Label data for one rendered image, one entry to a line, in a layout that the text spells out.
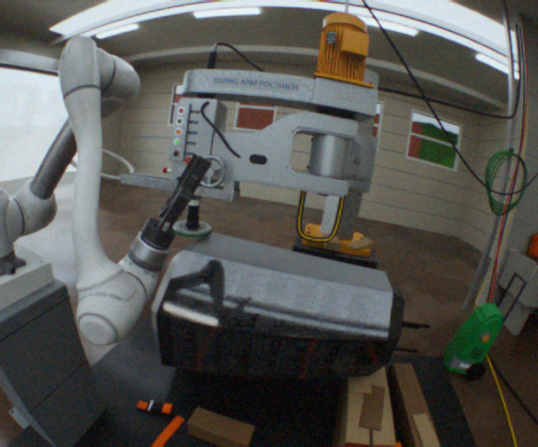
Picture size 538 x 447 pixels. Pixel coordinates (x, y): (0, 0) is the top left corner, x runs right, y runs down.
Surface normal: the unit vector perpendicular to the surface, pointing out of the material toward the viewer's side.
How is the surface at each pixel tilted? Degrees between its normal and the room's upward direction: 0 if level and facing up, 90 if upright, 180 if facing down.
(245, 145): 90
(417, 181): 90
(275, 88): 90
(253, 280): 45
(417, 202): 90
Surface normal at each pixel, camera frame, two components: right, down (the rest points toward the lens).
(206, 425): 0.14, -0.95
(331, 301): -0.04, -0.51
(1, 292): 0.97, 0.18
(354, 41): -0.07, 0.26
